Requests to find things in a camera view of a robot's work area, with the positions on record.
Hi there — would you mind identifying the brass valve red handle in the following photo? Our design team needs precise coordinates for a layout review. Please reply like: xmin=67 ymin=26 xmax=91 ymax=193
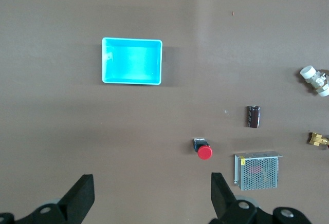
xmin=307 ymin=132 xmax=329 ymax=147

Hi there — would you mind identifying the dark cylindrical capacitor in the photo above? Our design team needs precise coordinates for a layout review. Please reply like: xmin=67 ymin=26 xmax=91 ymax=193
xmin=246 ymin=105 xmax=261 ymax=129

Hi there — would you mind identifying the white-ended pipe valve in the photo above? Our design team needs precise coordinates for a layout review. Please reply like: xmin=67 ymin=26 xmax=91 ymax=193
xmin=299 ymin=65 xmax=329 ymax=98

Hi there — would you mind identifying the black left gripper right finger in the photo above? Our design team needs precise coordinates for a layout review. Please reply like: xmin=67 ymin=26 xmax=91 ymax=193
xmin=209 ymin=172 xmax=273 ymax=224

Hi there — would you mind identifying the red push button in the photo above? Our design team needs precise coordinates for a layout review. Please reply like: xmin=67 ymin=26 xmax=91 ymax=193
xmin=193 ymin=138 xmax=213 ymax=161

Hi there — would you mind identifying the cyan plastic box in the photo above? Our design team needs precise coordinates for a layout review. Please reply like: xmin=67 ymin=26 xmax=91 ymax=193
xmin=101 ymin=37 xmax=163 ymax=85

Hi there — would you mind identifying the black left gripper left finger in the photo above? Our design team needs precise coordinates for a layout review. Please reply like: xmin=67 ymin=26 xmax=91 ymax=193
xmin=15 ymin=174 xmax=95 ymax=224

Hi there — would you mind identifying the metal mesh power supply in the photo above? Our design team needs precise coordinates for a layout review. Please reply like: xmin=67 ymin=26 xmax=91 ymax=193
xmin=233 ymin=151 xmax=283 ymax=191

